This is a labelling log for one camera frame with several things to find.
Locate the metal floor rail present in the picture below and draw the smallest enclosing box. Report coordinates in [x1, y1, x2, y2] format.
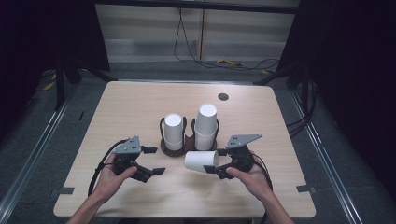
[290, 89, 364, 224]
[0, 98, 72, 217]

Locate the black overhead bar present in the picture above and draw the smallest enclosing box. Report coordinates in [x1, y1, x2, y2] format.
[92, 0, 302, 15]

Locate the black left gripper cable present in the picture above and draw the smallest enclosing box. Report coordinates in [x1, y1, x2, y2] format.
[87, 138, 131, 198]

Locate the person's right hand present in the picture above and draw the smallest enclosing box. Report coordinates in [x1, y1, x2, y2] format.
[226, 153, 272, 202]

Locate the black curtain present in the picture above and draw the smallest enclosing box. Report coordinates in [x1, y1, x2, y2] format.
[0, 0, 111, 138]
[276, 0, 396, 194]

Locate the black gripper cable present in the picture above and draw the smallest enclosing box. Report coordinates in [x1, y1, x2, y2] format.
[252, 153, 274, 191]
[87, 138, 131, 198]

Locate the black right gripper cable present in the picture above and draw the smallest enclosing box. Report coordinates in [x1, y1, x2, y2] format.
[252, 153, 274, 191]

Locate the black hanging wall cable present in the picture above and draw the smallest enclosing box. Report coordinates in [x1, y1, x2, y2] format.
[173, 7, 281, 71]

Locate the white paper cup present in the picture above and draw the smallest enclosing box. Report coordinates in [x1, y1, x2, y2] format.
[163, 112, 185, 144]
[163, 138, 185, 152]
[194, 104, 219, 136]
[193, 128, 218, 152]
[184, 150, 220, 174]

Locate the dark brown double cup holder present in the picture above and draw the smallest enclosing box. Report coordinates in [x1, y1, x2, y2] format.
[159, 116, 220, 158]

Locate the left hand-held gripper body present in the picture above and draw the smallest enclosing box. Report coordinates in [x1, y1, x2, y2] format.
[111, 135, 143, 175]

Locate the black cable bundle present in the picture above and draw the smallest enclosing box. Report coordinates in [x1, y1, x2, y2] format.
[285, 76, 319, 138]

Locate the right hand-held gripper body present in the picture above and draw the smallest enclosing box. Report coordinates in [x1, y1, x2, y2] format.
[225, 133, 262, 173]

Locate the black metal stand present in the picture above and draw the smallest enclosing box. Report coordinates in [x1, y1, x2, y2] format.
[53, 59, 82, 112]

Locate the person's left hand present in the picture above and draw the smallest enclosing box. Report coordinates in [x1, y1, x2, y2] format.
[91, 154, 138, 204]

